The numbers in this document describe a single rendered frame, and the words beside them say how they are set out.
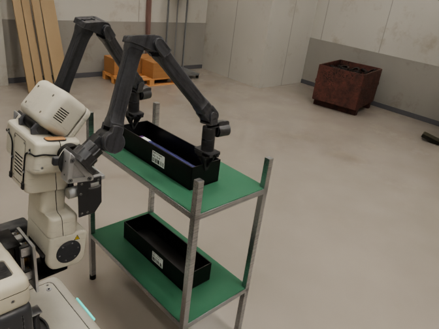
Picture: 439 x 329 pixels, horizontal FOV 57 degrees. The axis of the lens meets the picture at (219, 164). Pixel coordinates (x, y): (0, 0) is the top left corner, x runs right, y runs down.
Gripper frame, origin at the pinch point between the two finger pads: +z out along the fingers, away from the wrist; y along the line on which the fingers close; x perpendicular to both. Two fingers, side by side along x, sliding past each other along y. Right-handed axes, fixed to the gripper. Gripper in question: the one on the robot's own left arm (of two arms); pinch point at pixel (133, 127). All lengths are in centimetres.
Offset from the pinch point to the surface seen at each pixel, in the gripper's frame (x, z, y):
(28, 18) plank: -113, 12, 426
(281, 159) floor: -244, 108, 66
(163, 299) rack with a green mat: 17, 68, -55
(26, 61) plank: -99, 66, 410
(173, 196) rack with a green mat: 17, 8, -57
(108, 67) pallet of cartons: -235, 89, 430
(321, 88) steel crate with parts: -478, 80, 173
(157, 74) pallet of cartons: -293, 90, 371
